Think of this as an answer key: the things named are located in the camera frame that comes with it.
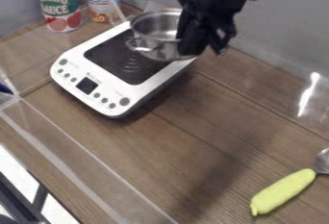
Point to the silver metal pot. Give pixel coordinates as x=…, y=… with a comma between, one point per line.
x=154, y=35

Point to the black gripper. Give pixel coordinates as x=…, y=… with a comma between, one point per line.
x=193, y=30

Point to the tomato sauce can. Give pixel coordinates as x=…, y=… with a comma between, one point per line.
x=62, y=14

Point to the clear acrylic barrier panel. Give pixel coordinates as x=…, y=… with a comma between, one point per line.
x=91, y=190

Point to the yellow handled metal spoon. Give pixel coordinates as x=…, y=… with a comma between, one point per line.
x=288, y=187

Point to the white and black stove top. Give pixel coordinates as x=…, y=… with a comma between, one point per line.
x=108, y=77

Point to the black metal frame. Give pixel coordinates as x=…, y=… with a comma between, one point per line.
x=16, y=209

